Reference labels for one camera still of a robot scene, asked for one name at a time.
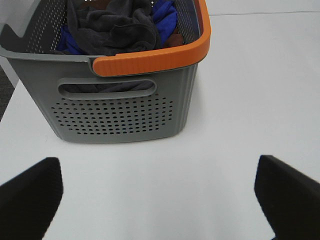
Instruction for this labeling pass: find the brown towel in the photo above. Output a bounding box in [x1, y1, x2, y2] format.
[163, 27, 184, 48]

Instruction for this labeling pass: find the blue towel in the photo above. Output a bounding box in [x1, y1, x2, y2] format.
[54, 0, 178, 55]

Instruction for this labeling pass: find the grey perforated basket orange rim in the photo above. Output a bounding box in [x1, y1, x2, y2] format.
[0, 0, 211, 144]

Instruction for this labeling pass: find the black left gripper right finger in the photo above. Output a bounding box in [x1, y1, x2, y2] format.
[254, 155, 320, 240]

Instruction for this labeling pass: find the dark grey towel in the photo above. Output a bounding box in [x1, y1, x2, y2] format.
[67, 0, 161, 56]

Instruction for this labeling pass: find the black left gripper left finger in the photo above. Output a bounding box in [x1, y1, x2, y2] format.
[0, 157, 64, 240]

